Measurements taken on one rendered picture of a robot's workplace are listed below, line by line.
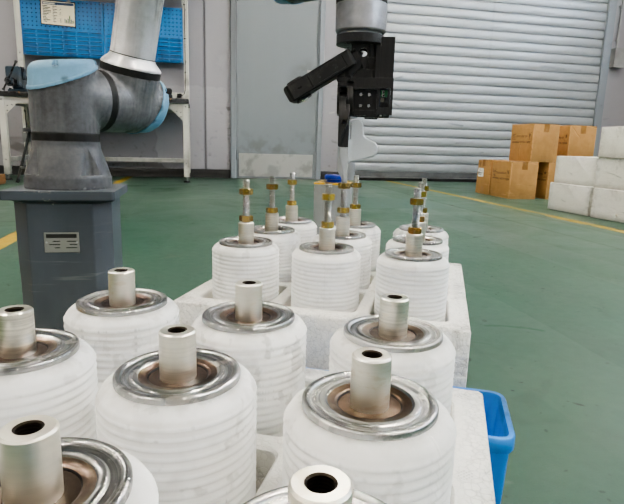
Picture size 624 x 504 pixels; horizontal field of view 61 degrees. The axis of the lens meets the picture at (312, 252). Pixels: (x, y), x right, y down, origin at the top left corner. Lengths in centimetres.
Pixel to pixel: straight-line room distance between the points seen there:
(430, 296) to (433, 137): 579
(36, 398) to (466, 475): 28
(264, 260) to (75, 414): 40
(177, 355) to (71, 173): 74
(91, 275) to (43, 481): 82
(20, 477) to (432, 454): 18
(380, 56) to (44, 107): 58
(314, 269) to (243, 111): 529
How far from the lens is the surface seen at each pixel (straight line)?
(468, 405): 49
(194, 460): 32
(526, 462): 78
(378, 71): 83
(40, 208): 104
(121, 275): 48
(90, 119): 107
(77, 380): 39
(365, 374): 29
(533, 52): 710
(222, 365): 35
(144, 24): 113
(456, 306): 76
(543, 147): 473
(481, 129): 670
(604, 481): 79
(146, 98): 114
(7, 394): 37
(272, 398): 42
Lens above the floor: 39
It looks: 12 degrees down
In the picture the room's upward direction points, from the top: 2 degrees clockwise
